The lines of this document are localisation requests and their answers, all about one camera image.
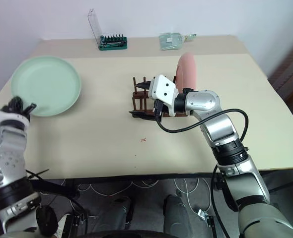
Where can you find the dark rounded robot torso edge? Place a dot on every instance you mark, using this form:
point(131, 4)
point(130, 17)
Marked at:
point(141, 234)

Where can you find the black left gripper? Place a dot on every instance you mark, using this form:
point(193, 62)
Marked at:
point(13, 105)

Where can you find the dark grey rounded robot leg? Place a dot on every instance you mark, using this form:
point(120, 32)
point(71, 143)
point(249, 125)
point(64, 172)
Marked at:
point(177, 213)
point(116, 213)

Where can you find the pale green round plate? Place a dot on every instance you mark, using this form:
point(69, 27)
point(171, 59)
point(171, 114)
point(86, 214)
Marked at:
point(47, 84)

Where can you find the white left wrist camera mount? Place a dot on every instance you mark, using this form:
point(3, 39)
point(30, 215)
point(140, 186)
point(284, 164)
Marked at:
point(0, 116)

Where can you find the pink round plate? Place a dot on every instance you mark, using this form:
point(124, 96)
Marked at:
point(187, 72)

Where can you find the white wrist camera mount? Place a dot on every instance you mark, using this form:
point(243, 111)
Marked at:
point(162, 90)
point(0, 116)

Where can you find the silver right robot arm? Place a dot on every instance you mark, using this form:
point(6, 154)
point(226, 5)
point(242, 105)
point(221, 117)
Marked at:
point(221, 129)

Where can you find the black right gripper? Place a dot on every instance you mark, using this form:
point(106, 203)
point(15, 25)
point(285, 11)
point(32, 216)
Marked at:
point(159, 107)

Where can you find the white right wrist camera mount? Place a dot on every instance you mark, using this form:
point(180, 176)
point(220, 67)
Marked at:
point(162, 90)

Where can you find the dark wooden dish rack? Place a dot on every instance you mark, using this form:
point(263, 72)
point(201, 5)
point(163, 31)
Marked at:
point(139, 99)

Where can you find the beige table cover sheet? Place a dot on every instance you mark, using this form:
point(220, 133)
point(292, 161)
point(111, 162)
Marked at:
point(106, 138)

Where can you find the green clear plastic packet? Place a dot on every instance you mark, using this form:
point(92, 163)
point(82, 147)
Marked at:
point(170, 41)

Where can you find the black table frame bar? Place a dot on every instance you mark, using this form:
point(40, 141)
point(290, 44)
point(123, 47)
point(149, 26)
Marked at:
point(54, 188)

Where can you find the dark brown wooden furniture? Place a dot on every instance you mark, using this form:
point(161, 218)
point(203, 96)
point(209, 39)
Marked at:
point(291, 69)

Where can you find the green screwdriver bit set case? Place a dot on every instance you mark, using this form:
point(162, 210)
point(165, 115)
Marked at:
point(113, 42)

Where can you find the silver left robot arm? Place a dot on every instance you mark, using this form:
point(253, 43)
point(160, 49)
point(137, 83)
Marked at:
point(8, 158)

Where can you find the small metal floor clamp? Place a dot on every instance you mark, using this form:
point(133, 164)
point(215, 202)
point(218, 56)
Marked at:
point(204, 215)

